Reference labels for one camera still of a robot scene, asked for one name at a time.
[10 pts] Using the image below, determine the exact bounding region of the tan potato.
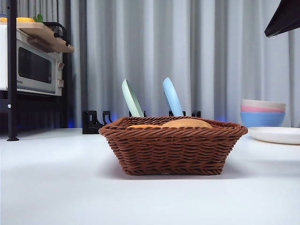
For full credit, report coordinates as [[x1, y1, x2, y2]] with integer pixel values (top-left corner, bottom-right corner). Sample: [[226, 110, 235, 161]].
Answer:
[[161, 118, 214, 129]]

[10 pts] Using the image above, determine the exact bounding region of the brown wicker basket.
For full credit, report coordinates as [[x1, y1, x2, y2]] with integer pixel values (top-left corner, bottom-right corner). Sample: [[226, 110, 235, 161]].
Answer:
[[98, 115, 249, 176]]

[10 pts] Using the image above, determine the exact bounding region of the orange corn cob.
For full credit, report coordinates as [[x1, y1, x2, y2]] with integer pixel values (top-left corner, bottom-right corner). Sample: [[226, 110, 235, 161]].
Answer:
[[126, 124, 164, 129]]

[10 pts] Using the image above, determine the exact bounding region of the beige bowl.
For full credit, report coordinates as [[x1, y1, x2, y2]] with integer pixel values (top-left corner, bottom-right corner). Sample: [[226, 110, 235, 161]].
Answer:
[[241, 98, 287, 110]]

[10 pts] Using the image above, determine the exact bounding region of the pink bowl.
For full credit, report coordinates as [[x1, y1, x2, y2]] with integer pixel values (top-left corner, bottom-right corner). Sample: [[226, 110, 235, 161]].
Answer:
[[240, 105, 287, 113]]

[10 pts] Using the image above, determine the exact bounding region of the blue bowl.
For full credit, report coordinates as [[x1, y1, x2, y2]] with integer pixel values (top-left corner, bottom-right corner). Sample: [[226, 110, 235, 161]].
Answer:
[[240, 111, 286, 128]]

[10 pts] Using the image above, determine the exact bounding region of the cream white plate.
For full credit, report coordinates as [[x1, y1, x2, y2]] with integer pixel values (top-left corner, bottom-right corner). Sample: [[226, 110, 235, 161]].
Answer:
[[247, 126, 300, 145]]

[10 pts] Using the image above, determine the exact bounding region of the light blue plate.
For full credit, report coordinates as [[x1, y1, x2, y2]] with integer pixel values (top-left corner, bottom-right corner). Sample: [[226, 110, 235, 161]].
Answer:
[[162, 77, 184, 117]]

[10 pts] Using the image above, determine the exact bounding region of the grey curtain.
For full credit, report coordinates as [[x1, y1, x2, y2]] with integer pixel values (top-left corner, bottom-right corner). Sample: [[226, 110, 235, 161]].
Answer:
[[0, 0, 300, 128]]

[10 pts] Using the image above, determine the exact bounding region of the pale green plate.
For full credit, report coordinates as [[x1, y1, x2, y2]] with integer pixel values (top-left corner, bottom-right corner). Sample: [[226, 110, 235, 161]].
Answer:
[[121, 78, 144, 118]]

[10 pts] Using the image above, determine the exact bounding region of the black dish rack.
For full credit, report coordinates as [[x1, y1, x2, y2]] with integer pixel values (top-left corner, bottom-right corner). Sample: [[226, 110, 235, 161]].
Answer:
[[82, 109, 202, 135]]

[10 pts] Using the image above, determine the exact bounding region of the wooden cutting board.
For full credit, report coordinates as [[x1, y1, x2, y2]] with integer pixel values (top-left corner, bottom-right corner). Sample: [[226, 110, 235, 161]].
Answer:
[[15, 28, 75, 53]]

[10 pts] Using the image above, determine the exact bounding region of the cream toaster oven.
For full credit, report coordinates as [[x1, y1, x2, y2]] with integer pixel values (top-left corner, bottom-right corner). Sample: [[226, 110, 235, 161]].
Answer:
[[15, 29, 65, 98]]

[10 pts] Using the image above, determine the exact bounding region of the yellow orange fruit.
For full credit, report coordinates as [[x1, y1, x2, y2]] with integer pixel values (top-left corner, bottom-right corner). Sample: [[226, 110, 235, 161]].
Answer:
[[0, 16, 36, 23]]

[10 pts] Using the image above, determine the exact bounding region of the white box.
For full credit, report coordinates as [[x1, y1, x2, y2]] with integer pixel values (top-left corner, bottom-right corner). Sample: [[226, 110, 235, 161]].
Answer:
[[0, 23, 8, 91]]

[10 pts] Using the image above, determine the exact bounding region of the black metal shelf frame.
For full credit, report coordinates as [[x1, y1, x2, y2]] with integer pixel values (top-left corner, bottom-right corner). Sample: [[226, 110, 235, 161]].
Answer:
[[0, 0, 71, 142]]

